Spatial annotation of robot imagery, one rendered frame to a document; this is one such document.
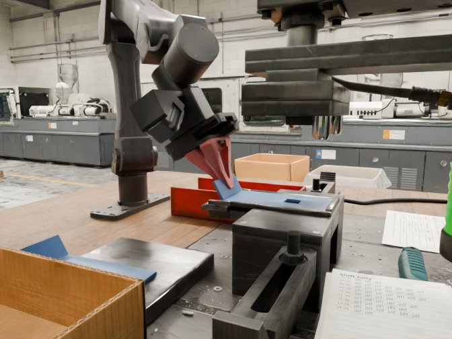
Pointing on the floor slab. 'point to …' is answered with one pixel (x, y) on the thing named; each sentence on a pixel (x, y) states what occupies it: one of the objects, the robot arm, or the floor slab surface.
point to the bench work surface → (161, 214)
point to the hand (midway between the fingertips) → (227, 183)
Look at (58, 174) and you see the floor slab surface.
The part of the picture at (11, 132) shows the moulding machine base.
